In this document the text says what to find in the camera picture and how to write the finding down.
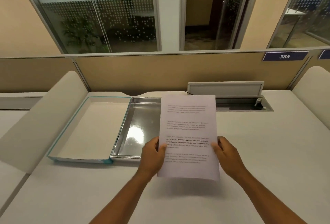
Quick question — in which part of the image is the dotted glass window wall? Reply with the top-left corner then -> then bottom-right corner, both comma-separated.
268,0 -> 330,49
23,0 -> 158,54

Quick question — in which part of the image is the person's left hand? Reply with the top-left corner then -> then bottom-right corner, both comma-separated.
139,136 -> 168,178

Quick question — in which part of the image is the beige partition panel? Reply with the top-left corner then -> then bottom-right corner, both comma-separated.
0,57 -> 89,93
288,50 -> 330,90
73,48 -> 319,98

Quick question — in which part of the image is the person's right hand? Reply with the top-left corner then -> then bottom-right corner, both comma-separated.
211,136 -> 248,178

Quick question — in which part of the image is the white rounded desk divider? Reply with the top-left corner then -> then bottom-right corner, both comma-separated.
291,66 -> 330,131
0,70 -> 89,174

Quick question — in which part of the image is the glass door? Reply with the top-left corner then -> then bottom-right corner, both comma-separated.
215,0 -> 258,51

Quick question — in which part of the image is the person's left forearm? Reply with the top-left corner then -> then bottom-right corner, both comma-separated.
89,169 -> 155,224

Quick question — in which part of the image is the grey desk cable hatch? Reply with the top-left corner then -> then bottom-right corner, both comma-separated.
0,96 -> 44,110
187,81 -> 274,112

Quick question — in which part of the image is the stack of white papers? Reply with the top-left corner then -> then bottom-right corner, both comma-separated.
156,92 -> 220,181

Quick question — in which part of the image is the silver metal tray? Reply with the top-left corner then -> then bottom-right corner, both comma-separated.
110,97 -> 163,162

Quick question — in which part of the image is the person's right forearm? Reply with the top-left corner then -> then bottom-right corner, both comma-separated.
232,169 -> 309,224

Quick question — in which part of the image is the white background table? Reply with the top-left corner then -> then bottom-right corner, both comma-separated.
282,7 -> 307,48

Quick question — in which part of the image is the teal and white box lid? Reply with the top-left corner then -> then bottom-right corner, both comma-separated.
47,96 -> 132,165

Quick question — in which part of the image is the green potted plant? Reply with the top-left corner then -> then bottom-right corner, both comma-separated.
60,18 -> 110,54

